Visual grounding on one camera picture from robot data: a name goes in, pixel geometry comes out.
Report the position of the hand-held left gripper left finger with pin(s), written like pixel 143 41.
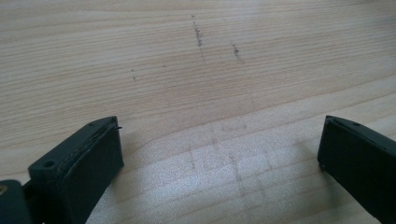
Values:
pixel 77 168

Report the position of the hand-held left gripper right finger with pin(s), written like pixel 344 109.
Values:
pixel 358 161

